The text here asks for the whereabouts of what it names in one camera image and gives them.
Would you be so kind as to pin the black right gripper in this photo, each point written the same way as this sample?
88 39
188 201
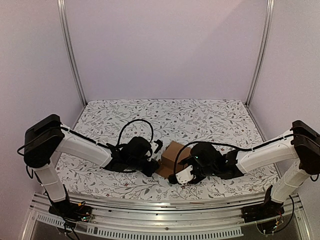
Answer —
186 161

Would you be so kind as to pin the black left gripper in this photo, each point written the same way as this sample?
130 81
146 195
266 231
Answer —
154 166

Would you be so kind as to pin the brown cardboard box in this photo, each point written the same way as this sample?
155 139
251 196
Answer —
168 159

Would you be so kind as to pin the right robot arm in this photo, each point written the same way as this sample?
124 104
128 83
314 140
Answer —
300 143

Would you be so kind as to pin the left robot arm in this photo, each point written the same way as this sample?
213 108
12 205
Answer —
49 137

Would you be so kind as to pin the floral patterned table cloth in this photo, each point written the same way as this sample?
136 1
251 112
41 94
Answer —
179 120

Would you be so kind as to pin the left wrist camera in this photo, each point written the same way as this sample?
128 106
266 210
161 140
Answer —
157 146

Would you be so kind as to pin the aluminium front rail base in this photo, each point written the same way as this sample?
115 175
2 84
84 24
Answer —
128 219

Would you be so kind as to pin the aluminium frame post left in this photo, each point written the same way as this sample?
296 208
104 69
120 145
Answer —
62 11

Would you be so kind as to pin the aluminium frame post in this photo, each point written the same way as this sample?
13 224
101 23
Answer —
62 11
270 4

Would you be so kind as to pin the aluminium frame post right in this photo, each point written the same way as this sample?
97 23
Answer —
270 4

